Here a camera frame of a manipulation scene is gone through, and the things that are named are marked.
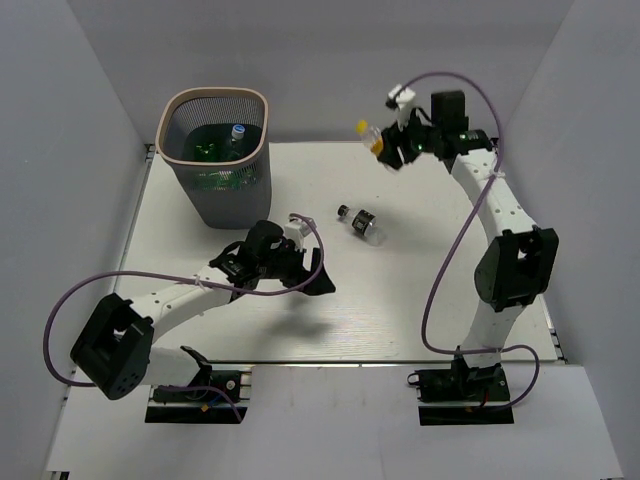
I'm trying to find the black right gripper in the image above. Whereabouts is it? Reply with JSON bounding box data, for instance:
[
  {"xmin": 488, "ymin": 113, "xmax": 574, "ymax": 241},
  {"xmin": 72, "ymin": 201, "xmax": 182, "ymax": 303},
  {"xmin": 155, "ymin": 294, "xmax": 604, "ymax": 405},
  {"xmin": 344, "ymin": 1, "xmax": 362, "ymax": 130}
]
[{"xmin": 376, "ymin": 106, "xmax": 440, "ymax": 171}]

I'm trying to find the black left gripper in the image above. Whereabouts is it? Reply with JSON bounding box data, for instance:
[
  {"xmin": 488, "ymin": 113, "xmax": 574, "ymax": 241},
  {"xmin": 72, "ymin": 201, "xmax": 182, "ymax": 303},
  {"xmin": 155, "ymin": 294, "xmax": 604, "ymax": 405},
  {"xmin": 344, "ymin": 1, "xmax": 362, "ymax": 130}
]
[{"xmin": 258, "ymin": 239, "xmax": 336, "ymax": 296}]

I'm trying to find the clear bottle orange cap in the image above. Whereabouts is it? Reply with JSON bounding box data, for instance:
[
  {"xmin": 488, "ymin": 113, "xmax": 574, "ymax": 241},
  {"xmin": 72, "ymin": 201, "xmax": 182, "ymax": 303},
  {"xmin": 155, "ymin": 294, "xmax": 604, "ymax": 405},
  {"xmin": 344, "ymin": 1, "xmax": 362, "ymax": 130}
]
[{"xmin": 356, "ymin": 120, "xmax": 384, "ymax": 157}]

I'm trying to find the clear bottle blue label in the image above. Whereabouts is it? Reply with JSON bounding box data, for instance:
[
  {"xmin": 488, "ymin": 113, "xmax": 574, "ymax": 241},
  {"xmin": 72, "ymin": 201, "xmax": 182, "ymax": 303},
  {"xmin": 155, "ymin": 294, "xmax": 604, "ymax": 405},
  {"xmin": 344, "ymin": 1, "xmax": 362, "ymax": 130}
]
[{"xmin": 224, "ymin": 124, "xmax": 246, "ymax": 162}]

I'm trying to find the green soda bottle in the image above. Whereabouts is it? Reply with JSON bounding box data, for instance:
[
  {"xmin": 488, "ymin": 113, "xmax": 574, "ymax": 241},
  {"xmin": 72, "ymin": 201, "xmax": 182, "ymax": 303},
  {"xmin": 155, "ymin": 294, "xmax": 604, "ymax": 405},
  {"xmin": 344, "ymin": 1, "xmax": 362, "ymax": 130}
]
[
  {"xmin": 193, "ymin": 170, "xmax": 259, "ymax": 192},
  {"xmin": 187, "ymin": 134, "xmax": 223, "ymax": 163}
]

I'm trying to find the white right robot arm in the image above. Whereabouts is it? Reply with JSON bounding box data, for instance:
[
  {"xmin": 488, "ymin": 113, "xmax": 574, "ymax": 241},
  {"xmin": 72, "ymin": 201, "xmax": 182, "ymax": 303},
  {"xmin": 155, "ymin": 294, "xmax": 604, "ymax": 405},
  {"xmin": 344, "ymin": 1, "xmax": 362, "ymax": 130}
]
[{"xmin": 372, "ymin": 85, "xmax": 559, "ymax": 399}]

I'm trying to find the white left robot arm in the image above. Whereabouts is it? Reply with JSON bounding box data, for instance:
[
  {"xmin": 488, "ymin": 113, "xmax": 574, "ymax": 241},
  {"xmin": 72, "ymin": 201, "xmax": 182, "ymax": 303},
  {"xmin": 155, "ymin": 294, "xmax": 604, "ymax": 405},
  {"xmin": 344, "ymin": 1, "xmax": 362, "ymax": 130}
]
[{"xmin": 70, "ymin": 214, "xmax": 336, "ymax": 400}]

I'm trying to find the grey ribbed waste bin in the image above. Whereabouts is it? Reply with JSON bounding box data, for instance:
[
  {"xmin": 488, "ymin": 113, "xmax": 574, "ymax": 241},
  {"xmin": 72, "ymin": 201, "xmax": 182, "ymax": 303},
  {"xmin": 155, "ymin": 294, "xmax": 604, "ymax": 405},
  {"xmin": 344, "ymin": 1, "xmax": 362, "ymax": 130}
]
[{"xmin": 155, "ymin": 87, "xmax": 272, "ymax": 229}]

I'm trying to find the clear bottle black label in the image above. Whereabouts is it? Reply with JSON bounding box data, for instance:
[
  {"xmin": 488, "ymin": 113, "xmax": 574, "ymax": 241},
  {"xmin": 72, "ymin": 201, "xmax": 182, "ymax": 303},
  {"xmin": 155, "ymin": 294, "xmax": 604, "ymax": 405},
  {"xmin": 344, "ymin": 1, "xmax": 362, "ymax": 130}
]
[{"xmin": 337, "ymin": 204, "xmax": 385, "ymax": 247}]

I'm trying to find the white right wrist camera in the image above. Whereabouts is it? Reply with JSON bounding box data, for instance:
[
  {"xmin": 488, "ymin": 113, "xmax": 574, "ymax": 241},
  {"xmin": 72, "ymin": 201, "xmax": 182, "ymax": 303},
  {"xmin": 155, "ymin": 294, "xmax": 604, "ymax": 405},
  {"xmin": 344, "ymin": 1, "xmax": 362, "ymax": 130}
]
[{"xmin": 385, "ymin": 84, "xmax": 416, "ymax": 131}]

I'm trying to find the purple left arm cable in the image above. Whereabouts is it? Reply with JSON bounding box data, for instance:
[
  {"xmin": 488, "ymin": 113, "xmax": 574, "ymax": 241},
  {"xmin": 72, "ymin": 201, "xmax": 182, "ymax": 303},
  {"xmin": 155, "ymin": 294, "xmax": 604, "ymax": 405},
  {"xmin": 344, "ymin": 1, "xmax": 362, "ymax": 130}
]
[{"xmin": 43, "ymin": 212, "xmax": 326, "ymax": 424}]

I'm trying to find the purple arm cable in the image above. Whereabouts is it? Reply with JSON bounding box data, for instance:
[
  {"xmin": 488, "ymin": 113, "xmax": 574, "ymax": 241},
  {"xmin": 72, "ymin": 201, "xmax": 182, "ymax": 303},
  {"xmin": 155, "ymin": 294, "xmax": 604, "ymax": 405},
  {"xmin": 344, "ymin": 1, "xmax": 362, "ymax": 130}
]
[
  {"xmin": 43, "ymin": 212, "xmax": 326, "ymax": 424},
  {"xmin": 399, "ymin": 72, "xmax": 541, "ymax": 412}
]

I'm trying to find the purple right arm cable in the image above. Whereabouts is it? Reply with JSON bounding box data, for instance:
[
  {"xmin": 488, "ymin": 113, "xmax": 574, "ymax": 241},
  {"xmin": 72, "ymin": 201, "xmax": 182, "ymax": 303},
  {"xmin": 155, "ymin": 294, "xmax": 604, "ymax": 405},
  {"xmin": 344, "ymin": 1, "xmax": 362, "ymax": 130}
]
[{"xmin": 399, "ymin": 72, "xmax": 541, "ymax": 412}]

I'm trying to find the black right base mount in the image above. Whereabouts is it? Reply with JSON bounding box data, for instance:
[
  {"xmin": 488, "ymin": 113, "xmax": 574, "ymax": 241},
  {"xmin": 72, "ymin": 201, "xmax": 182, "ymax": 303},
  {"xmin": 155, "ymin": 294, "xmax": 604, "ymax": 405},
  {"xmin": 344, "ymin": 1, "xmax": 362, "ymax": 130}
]
[{"xmin": 407, "ymin": 368, "xmax": 514, "ymax": 426}]

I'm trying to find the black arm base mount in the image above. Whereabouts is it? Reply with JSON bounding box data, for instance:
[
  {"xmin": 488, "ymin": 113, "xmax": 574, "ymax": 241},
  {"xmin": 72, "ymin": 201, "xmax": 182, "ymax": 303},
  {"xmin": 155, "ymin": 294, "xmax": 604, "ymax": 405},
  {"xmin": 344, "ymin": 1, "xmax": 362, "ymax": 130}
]
[{"xmin": 144, "ymin": 346, "xmax": 251, "ymax": 425}]

